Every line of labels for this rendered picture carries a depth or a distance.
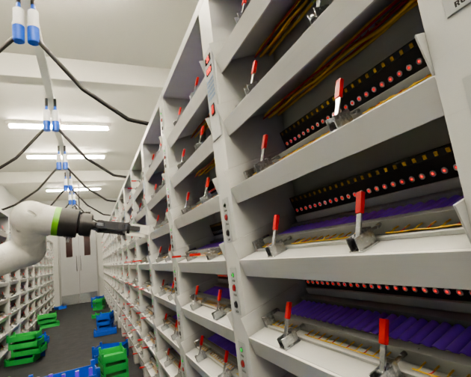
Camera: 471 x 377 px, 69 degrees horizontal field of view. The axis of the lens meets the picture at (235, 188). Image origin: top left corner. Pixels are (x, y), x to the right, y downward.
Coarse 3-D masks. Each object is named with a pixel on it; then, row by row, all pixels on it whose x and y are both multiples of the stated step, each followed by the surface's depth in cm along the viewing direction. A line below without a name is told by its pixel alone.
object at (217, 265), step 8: (200, 240) 158; (208, 240) 159; (184, 248) 154; (192, 248) 154; (224, 248) 98; (224, 256) 97; (184, 264) 142; (192, 264) 130; (200, 264) 121; (208, 264) 113; (216, 264) 106; (224, 264) 99; (192, 272) 135; (200, 272) 124; (208, 272) 116; (216, 272) 109; (224, 272) 102
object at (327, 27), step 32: (320, 0) 58; (352, 0) 49; (384, 0) 57; (416, 0) 58; (320, 32) 56; (352, 32) 66; (256, 64) 83; (288, 64) 65; (320, 64) 77; (256, 96) 77; (288, 96) 86
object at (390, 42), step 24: (312, 0) 89; (408, 24) 63; (288, 48) 100; (384, 48) 68; (336, 72) 81; (360, 72) 74; (312, 96) 90; (288, 120) 101; (432, 120) 59; (384, 144) 69; (408, 144) 64; (432, 144) 60; (336, 168) 82; (360, 168) 75; (216, 216) 161
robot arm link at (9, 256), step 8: (0, 248) 104; (8, 248) 105; (16, 248) 106; (24, 248) 107; (32, 248) 108; (40, 248) 110; (0, 256) 102; (8, 256) 104; (16, 256) 106; (24, 256) 107; (32, 256) 109; (40, 256) 112; (0, 264) 102; (8, 264) 104; (16, 264) 106; (24, 264) 108; (32, 264) 111; (0, 272) 102; (8, 272) 105
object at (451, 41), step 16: (432, 0) 37; (432, 16) 38; (464, 16) 34; (432, 32) 38; (448, 32) 36; (464, 32) 34; (432, 48) 38; (448, 48) 36; (464, 48) 35; (448, 64) 36; (464, 64) 35; (448, 80) 36; (448, 96) 36; (464, 96) 35; (448, 112) 36; (464, 112) 35; (448, 128) 36; (464, 128) 35; (464, 144) 35; (464, 160) 35; (464, 176) 35; (464, 192) 35
